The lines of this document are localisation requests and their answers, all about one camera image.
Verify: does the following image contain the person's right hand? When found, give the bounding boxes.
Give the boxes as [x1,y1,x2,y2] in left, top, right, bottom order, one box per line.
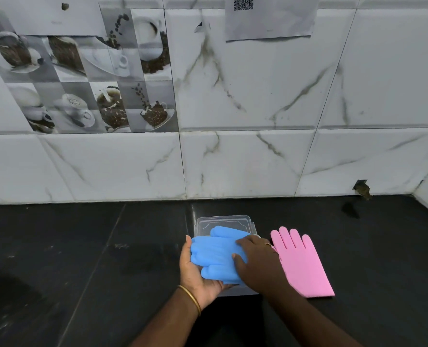
[232,234,291,297]

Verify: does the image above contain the person's left hand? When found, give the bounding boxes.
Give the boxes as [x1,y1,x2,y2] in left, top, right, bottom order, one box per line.
[179,235,236,312]

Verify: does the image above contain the blue rubber glove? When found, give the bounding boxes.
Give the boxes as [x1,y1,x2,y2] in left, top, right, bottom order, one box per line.
[190,226,260,285]

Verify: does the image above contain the person's right forearm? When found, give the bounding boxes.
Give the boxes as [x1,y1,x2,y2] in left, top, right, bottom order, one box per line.
[261,282,363,347]

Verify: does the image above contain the person's left forearm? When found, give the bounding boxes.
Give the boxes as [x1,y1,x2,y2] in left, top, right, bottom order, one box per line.
[129,288,200,347]

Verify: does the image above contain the clear plastic container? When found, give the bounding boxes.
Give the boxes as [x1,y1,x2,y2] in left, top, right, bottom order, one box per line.
[194,215,262,298]

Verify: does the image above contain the gold bangle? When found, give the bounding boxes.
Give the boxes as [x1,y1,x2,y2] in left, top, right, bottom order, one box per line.
[177,285,202,317]

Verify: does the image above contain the pink rubber glove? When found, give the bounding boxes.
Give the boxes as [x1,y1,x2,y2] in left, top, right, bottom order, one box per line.
[270,226,335,299]

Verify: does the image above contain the paper sheet with code print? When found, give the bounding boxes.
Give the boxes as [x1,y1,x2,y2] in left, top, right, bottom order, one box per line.
[224,0,320,42]

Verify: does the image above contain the plain white paper sheet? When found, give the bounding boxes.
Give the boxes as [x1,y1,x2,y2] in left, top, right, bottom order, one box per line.
[2,0,107,37]

